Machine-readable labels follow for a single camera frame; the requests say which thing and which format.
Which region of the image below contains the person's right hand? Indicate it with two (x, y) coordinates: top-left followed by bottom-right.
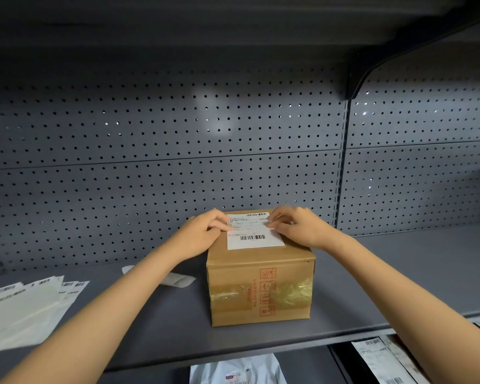
(265, 206), (333, 251)

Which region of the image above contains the person's left hand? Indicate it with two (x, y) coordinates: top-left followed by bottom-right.
(179, 209), (233, 260)

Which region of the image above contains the white barcode shipping label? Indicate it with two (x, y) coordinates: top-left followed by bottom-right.
(226, 213), (286, 251)

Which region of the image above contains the brown cardboard box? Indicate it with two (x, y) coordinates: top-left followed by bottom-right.
(206, 212), (317, 328)

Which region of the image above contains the person's right forearm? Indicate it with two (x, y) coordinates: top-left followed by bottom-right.
(322, 230), (480, 384)

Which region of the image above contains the person's left forearm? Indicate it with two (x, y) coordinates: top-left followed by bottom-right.
(0, 227), (204, 384)

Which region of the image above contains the white label backing strip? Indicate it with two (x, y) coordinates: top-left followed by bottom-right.
(122, 265), (197, 289)

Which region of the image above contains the grey metal shelf board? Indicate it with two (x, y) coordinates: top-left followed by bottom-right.
(0, 224), (480, 372)

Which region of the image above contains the grey perforated back panel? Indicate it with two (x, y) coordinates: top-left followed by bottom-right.
(0, 68), (348, 171)
(0, 150), (342, 274)
(338, 141), (480, 237)
(346, 44), (480, 149)

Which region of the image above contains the white plastic mailer bag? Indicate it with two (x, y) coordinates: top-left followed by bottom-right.
(189, 353), (288, 384)

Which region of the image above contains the white labelled flat parcel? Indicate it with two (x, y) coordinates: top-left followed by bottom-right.
(351, 336), (406, 384)

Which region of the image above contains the grey metal overhead shelf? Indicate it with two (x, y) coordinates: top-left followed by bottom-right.
(0, 0), (480, 74)

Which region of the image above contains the grey slotted upright post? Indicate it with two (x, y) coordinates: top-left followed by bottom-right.
(333, 99), (350, 228)

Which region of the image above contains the dark curved shelf bracket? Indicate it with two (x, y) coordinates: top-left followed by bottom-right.
(346, 14), (480, 101)

